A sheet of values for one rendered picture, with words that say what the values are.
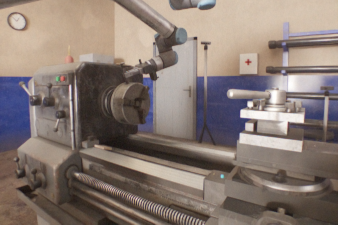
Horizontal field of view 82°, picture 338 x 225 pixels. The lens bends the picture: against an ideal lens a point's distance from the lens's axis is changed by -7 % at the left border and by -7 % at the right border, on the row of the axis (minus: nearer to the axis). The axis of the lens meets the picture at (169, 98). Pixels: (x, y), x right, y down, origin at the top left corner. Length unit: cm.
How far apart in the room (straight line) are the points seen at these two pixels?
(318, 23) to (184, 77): 254
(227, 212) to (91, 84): 96
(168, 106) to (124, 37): 219
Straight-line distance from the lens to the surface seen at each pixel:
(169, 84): 462
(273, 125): 67
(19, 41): 466
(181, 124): 455
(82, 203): 148
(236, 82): 405
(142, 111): 121
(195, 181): 85
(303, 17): 405
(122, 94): 115
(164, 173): 91
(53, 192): 135
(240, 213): 63
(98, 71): 130
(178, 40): 115
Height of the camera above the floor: 121
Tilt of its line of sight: 4 degrees down
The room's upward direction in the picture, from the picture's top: straight up
